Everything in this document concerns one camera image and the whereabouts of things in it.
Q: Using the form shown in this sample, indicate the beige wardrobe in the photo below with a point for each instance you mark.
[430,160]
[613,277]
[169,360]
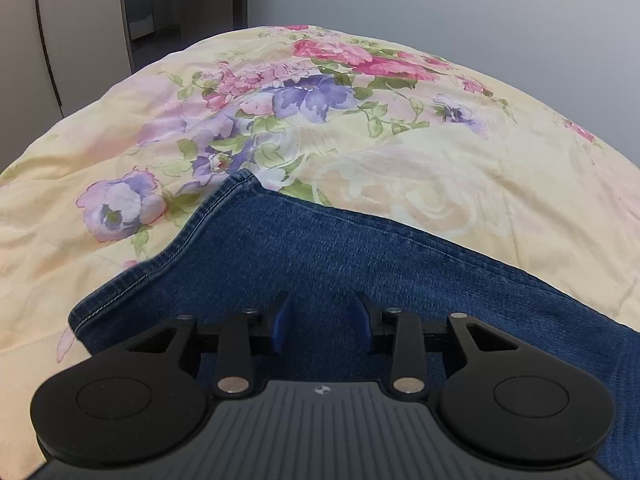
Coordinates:
[75,25]

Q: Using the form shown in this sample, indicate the yellow floral blanket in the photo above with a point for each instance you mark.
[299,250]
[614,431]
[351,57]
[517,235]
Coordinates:
[400,160]

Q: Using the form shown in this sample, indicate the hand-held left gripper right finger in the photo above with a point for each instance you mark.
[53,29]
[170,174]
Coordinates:
[361,321]

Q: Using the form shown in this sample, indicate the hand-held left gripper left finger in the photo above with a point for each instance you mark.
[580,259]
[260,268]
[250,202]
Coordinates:
[281,324]

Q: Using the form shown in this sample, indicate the blue denim pants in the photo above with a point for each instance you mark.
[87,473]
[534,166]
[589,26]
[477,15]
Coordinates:
[325,240]

